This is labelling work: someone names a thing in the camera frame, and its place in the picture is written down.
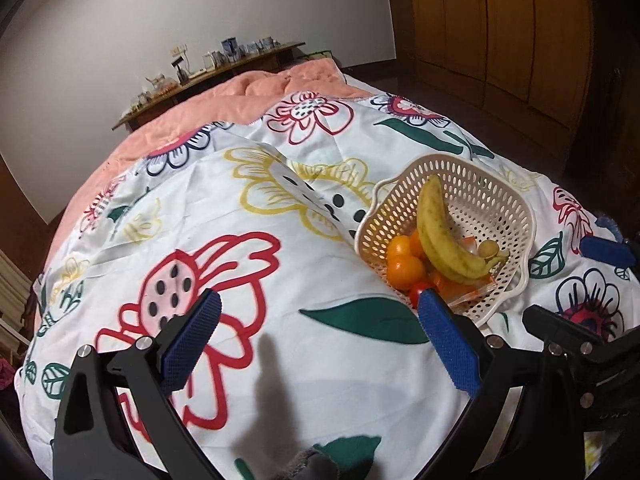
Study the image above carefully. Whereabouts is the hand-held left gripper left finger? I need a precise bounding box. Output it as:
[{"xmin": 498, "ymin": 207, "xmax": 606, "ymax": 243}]
[{"xmin": 52, "ymin": 290, "xmax": 223, "ymax": 480}]

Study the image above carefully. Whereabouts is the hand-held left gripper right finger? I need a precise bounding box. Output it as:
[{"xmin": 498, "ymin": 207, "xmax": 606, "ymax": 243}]
[{"xmin": 417, "ymin": 290, "xmax": 587, "ymax": 480}]

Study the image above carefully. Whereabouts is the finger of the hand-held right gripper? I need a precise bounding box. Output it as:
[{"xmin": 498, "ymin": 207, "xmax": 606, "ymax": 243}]
[
  {"xmin": 522, "ymin": 305, "xmax": 622, "ymax": 357},
  {"xmin": 580, "ymin": 235, "xmax": 640, "ymax": 272}
]

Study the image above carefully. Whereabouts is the red tomato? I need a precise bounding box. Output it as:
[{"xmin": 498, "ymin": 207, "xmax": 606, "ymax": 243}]
[{"xmin": 409, "ymin": 281, "xmax": 436, "ymax": 308}]

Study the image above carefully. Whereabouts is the large orange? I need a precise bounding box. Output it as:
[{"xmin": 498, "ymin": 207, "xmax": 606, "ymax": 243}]
[{"xmin": 386, "ymin": 256, "xmax": 426, "ymax": 291}]

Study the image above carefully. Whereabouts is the small orange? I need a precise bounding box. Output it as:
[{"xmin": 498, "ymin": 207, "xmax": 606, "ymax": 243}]
[{"xmin": 387, "ymin": 236, "xmax": 413, "ymax": 261}]

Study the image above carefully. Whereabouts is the yellow banana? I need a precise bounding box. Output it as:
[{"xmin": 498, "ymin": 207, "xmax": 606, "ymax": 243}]
[{"xmin": 416, "ymin": 175, "xmax": 510, "ymax": 283}]

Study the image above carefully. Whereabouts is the white perforated plastic basket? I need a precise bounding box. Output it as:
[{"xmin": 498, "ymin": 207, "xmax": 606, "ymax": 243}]
[{"xmin": 354, "ymin": 154, "xmax": 537, "ymax": 323}]

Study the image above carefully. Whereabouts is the white floral blanket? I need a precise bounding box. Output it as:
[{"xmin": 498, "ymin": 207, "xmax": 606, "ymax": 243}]
[{"xmin": 15, "ymin": 90, "xmax": 626, "ymax": 480}]

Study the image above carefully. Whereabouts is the white slatted chair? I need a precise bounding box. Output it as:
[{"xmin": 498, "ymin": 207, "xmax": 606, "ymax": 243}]
[{"xmin": 0, "ymin": 250, "xmax": 32, "ymax": 361}]

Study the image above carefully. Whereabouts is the pink quilt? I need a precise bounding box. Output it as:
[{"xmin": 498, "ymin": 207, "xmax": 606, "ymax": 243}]
[{"xmin": 42, "ymin": 57, "xmax": 381, "ymax": 271}]

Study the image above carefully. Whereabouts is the brown wooden wardrobe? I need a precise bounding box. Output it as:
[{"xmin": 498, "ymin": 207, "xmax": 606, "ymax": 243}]
[{"xmin": 405, "ymin": 0, "xmax": 621, "ymax": 171}]

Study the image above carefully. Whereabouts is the wooden headboard shelf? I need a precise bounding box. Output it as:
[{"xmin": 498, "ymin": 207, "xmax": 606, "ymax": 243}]
[{"xmin": 111, "ymin": 42, "xmax": 306, "ymax": 132}]

